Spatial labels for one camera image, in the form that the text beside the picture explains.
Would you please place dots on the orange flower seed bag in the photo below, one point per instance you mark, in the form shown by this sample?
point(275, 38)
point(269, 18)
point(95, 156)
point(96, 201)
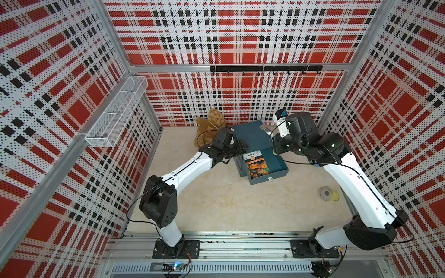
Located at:
point(256, 164)

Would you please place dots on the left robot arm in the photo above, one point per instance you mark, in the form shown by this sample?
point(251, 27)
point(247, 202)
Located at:
point(159, 202)

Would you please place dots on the teal top drawer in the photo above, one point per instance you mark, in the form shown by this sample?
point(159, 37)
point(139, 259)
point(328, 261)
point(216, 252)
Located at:
point(278, 168)

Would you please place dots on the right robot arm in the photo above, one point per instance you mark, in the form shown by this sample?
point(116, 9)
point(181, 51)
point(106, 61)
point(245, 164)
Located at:
point(375, 223)

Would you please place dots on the teal drawer cabinet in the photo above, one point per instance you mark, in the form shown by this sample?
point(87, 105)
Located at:
point(254, 137)

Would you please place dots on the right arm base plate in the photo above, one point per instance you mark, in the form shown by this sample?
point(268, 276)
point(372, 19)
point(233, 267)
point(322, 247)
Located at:
point(303, 248)

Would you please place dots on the brown teddy bear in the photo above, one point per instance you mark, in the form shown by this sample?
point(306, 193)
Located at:
point(209, 127)

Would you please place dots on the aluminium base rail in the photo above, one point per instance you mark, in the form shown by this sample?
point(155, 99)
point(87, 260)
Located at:
point(241, 255)

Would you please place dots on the green circuit board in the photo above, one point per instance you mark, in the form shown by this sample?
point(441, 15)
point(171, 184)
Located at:
point(174, 267)

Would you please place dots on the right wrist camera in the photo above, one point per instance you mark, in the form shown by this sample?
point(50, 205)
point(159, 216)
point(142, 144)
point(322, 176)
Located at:
point(279, 119)

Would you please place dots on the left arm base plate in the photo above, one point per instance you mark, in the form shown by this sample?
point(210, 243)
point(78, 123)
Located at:
point(184, 249)

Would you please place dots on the grey tape roll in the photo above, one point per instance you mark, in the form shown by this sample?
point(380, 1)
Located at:
point(329, 195)

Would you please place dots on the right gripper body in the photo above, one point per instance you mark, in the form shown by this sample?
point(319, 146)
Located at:
point(288, 143)

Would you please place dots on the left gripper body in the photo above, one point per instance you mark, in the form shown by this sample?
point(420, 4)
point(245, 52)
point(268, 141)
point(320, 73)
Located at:
point(236, 149)

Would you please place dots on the black hook rail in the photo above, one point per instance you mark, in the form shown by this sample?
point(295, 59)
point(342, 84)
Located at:
point(261, 69)

